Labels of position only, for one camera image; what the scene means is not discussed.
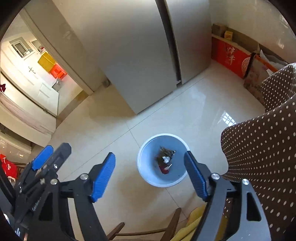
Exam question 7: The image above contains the red green snack packet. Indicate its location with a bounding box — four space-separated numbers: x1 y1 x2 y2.
159 163 172 174

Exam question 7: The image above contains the blue plastic trash bin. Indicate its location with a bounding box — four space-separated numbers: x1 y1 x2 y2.
137 133 190 188

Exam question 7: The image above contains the yellow cloth on chair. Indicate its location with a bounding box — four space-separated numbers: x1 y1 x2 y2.
169 203 230 241

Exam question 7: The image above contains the wooden chair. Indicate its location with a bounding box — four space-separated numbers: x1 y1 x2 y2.
107 207 182 240

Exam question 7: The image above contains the brown polka dot tablecloth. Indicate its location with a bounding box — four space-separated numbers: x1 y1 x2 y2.
221 63 296 240

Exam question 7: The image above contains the orange plastic stool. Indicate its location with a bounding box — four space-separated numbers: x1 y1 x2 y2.
50 63 67 80

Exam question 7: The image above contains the white door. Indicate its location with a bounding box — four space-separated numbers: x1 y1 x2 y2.
1 42 59 116

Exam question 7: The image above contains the yellow plastic stool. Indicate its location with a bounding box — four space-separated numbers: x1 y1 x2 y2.
38 52 56 73

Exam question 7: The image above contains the silver double-door refrigerator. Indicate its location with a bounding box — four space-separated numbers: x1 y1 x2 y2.
54 1 211 113

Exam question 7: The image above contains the red gift box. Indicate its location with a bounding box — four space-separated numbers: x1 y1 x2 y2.
211 35 251 79

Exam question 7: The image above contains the open cardboard box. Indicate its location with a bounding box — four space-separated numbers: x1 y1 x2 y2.
243 43 288 104

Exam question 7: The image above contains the small yellow box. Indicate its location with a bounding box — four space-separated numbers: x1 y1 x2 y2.
224 30 233 41

